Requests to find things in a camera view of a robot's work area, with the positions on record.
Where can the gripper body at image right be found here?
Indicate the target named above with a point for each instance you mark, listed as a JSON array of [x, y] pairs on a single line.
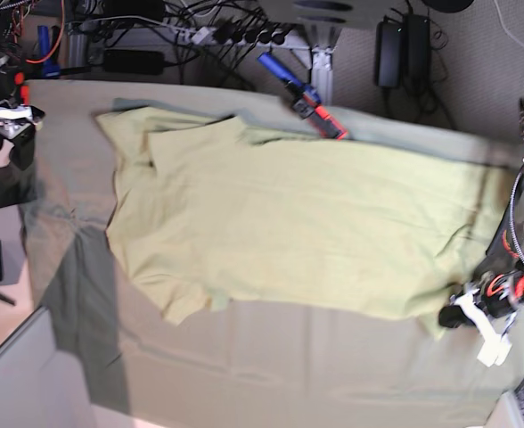
[[497, 295]]

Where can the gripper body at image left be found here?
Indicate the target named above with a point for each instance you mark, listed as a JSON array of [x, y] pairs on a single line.
[[15, 119]]

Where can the light green T-shirt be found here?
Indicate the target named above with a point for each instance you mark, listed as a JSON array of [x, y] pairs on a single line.
[[211, 212]]

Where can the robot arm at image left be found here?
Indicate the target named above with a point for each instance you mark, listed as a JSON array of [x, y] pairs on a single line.
[[13, 90]]

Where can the dark cloth at left edge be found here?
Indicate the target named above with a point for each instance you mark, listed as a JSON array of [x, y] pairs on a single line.
[[17, 186]]

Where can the blue black corner clamp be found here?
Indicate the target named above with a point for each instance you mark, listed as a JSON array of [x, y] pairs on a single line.
[[45, 63]]

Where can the black power adapter under table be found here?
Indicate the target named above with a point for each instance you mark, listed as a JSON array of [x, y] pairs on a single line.
[[133, 62]]

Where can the white power strip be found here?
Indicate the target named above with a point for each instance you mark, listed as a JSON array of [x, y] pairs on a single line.
[[268, 35]]

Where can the grey-green table cloth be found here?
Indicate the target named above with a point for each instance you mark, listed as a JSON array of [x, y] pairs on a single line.
[[253, 364]]

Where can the grey white bin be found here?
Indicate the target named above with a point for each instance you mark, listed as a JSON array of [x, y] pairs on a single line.
[[41, 386]]

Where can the blue orange bar clamp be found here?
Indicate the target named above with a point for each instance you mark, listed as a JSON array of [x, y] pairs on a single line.
[[306, 101]]

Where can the black power brick pair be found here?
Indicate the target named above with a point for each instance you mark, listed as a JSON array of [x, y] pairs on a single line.
[[402, 50]]

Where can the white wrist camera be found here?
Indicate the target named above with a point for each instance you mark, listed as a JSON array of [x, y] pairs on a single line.
[[494, 350]]

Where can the aluminium table leg frame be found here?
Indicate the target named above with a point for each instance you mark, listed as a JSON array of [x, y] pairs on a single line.
[[313, 45]]

